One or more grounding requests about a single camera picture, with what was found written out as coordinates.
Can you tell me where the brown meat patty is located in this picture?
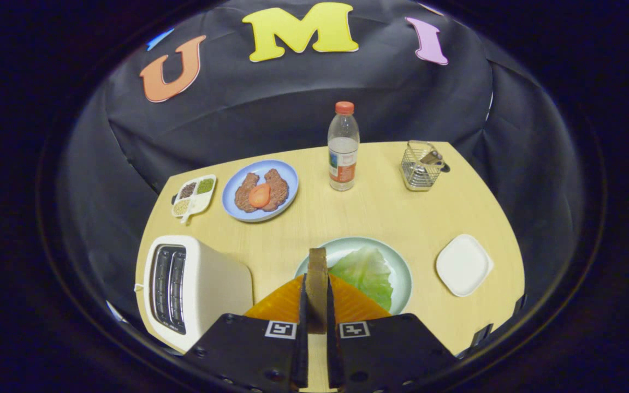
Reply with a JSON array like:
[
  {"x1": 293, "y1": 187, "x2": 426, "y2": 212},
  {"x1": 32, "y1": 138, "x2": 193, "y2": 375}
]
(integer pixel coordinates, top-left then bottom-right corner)
[
  {"x1": 234, "y1": 172, "x2": 260, "y2": 213},
  {"x1": 263, "y1": 168, "x2": 290, "y2": 212}
]

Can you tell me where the white toaster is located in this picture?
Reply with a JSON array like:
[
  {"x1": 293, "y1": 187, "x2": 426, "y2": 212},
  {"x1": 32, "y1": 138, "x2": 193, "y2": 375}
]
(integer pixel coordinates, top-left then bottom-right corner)
[{"x1": 143, "y1": 235, "x2": 254, "y2": 353}]

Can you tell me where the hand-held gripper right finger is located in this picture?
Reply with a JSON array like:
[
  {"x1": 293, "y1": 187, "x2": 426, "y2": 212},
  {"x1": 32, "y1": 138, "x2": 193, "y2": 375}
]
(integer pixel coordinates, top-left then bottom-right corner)
[{"x1": 327, "y1": 276, "x2": 457, "y2": 391}]

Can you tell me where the metal wire basket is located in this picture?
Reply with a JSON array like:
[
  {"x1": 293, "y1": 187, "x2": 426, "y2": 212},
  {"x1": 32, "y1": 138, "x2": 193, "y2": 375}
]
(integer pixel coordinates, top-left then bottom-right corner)
[{"x1": 400, "y1": 140, "x2": 447, "y2": 192}]

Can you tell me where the small white square plate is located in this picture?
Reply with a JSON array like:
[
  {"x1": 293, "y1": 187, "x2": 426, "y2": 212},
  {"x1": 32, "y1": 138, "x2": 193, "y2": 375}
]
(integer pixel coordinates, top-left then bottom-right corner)
[{"x1": 436, "y1": 234, "x2": 494, "y2": 297}]

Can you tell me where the dark brown bread slice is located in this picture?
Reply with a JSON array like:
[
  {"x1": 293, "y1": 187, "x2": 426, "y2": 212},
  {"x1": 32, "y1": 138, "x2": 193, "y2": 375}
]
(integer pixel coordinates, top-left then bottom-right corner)
[{"x1": 308, "y1": 248, "x2": 329, "y2": 335}]

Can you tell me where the white seasoning tray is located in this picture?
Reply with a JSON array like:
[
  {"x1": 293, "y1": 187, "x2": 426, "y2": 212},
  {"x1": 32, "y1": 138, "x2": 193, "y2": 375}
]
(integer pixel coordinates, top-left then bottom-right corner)
[{"x1": 171, "y1": 174, "x2": 217, "y2": 224}]

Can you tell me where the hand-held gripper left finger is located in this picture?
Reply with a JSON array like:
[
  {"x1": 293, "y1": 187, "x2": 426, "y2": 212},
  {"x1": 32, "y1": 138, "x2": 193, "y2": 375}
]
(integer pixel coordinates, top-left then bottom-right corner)
[{"x1": 183, "y1": 275, "x2": 309, "y2": 389}]

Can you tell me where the blue round plate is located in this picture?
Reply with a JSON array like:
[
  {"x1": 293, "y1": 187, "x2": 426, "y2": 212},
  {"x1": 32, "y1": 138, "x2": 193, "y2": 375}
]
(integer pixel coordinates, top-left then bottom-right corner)
[{"x1": 222, "y1": 159, "x2": 299, "y2": 223}]

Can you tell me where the green lettuce leaf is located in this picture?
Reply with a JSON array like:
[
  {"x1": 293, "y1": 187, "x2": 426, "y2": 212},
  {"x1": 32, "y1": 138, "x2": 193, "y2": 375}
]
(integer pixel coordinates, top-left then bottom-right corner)
[{"x1": 328, "y1": 247, "x2": 393, "y2": 312}]

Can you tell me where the black backdrop cloth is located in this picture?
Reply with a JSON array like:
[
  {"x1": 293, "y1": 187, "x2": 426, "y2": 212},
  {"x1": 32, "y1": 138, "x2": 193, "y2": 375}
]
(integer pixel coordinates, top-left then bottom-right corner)
[{"x1": 55, "y1": 0, "x2": 585, "y2": 328}]

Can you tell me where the pale green round plate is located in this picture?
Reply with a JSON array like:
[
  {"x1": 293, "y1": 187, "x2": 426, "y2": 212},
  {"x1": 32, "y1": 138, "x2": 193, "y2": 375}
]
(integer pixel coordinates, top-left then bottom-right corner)
[{"x1": 294, "y1": 236, "x2": 413, "y2": 316}]

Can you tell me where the red tomato slice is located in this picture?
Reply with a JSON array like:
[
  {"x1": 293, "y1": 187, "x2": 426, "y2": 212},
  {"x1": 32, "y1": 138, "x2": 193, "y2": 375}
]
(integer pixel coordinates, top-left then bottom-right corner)
[{"x1": 248, "y1": 183, "x2": 271, "y2": 209}]

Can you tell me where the clear plastic bottle red cap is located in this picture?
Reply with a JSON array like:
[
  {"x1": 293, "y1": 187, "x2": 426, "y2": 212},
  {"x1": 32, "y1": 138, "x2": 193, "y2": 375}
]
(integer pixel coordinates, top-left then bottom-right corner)
[{"x1": 328, "y1": 101, "x2": 360, "y2": 192}]

